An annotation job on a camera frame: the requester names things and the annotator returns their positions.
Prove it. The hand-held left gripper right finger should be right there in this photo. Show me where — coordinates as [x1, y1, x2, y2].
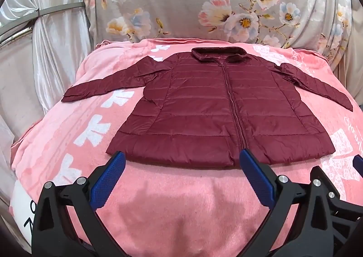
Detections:
[239, 148, 356, 257]

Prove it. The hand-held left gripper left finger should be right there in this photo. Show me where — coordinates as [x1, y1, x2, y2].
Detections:
[31, 151, 127, 257]

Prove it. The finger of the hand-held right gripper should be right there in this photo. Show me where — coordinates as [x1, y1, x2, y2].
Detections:
[352, 154, 363, 175]

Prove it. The maroon puffer jacket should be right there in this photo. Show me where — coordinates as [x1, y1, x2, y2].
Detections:
[61, 46, 353, 167]

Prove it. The pink printed blanket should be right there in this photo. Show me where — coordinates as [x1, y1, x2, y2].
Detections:
[10, 37, 363, 257]

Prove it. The white cloth with black marks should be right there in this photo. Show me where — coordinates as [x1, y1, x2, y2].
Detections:
[10, 182, 38, 246]

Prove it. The white satin curtain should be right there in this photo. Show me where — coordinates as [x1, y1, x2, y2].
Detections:
[0, 0, 95, 206]

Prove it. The grey floral cloth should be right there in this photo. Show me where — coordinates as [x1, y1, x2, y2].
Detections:
[83, 0, 352, 56]

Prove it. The grey curtain strap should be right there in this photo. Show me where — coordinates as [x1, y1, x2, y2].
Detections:
[36, 2, 86, 19]

